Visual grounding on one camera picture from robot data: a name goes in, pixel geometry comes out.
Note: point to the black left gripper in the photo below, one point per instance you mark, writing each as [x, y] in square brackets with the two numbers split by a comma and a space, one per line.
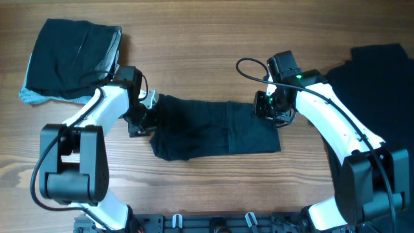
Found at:
[135, 127]

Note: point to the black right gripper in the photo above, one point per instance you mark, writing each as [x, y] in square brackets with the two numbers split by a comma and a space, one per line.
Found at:
[260, 110]

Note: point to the dark teal t-shirt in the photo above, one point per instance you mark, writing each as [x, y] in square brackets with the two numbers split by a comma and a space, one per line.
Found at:
[190, 129]

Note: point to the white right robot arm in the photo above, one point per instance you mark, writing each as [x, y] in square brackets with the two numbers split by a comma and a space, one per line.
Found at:
[373, 180]

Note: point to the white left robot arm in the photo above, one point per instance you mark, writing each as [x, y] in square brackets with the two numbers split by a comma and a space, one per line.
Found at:
[72, 173]

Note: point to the dark clothes pile right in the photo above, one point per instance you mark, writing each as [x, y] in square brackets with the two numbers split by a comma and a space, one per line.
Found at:
[376, 85]

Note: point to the folded dark clothes stack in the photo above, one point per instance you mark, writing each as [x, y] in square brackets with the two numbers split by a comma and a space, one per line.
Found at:
[70, 57]

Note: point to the grey folded garment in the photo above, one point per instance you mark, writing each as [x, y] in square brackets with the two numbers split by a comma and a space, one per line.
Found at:
[32, 97]

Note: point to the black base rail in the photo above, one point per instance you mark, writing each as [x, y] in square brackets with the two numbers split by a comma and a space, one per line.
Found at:
[250, 222]

